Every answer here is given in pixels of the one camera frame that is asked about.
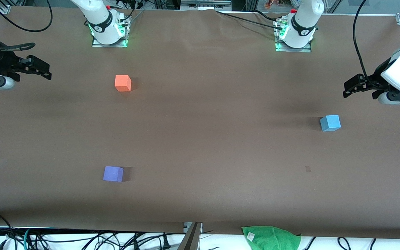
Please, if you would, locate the brown table cover sheet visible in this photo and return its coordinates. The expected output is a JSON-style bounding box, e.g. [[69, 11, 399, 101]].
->
[[0, 6, 400, 240]]

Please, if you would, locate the long black base cable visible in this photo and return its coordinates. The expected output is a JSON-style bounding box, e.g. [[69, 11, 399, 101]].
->
[[215, 10, 284, 30]]

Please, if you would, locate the light blue foam block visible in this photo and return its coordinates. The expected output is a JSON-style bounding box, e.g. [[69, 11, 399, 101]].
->
[[320, 115, 341, 132]]

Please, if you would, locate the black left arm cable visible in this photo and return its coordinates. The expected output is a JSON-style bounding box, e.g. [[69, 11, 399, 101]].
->
[[352, 0, 377, 87]]

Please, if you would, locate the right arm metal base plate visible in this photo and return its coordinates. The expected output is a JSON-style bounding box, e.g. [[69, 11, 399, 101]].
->
[[92, 14, 131, 48]]

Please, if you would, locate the orange foam block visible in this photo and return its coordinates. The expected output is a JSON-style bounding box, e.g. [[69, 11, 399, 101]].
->
[[115, 75, 132, 92]]

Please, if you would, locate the aluminium frame rail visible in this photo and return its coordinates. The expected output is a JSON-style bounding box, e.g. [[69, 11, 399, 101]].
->
[[181, 0, 232, 11]]

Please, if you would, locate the grey metal post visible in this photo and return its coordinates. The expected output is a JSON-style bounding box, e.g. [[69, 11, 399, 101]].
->
[[178, 222, 203, 250]]

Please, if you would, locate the purple foam block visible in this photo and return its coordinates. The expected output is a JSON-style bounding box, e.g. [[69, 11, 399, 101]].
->
[[103, 166, 124, 182]]

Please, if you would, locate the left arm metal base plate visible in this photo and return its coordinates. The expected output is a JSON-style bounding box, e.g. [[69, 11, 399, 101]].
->
[[274, 17, 312, 53]]

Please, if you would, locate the green cloth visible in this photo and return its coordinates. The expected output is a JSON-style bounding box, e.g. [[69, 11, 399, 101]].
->
[[242, 226, 302, 250]]

